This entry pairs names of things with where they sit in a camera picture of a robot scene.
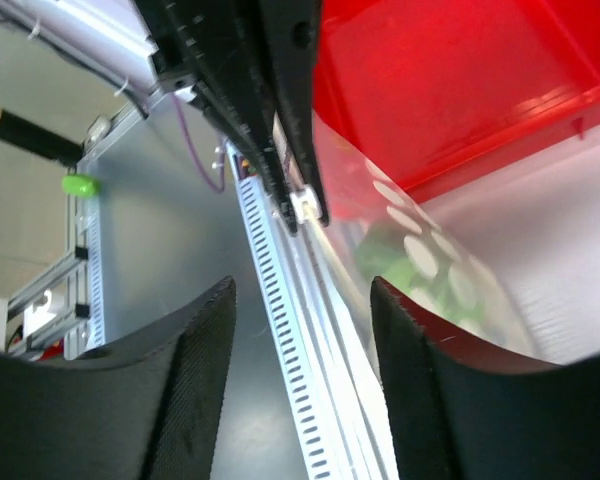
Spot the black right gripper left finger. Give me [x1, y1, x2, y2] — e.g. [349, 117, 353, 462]
[0, 278, 236, 479]

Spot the light green round vegetable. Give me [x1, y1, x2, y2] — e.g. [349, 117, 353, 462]
[407, 270, 485, 328]

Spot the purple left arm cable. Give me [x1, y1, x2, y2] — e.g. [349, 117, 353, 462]
[172, 94, 229, 194]

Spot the green bell pepper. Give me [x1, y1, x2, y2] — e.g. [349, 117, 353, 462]
[354, 222, 428, 295]

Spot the green plastic knob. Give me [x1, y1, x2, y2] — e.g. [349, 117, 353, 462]
[61, 173, 100, 198]

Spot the black cylindrical handle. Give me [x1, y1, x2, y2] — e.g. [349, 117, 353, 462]
[0, 108, 83, 168]

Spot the white slotted cable duct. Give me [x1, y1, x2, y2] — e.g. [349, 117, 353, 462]
[236, 177, 337, 479]

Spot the clear zip top bag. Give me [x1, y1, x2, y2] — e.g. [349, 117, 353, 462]
[313, 118, 546, 359]

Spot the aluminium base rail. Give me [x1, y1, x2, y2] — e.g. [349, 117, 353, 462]
[273, 219, 398, 479]

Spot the red plastic tray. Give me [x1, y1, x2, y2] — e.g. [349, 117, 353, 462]
[314, 1, 600, 200]

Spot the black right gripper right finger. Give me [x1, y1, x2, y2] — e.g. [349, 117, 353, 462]
[370, 278, 600, 479]

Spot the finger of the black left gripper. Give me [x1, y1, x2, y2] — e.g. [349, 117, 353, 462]
[137, 0, 298, 234]
[259, 0, 330, 225]

